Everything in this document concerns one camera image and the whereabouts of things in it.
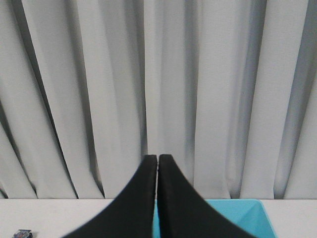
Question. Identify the red button left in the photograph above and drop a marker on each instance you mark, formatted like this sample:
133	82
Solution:
22	233

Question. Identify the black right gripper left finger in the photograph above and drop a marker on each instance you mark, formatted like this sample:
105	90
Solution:
130	214

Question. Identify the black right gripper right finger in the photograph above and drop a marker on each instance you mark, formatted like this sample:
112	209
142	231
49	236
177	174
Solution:
183	213

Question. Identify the grey pleated curtain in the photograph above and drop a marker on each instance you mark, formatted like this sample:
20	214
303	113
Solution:
227	87

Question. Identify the light blue plastic box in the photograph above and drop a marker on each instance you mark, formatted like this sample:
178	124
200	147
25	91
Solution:
247	214

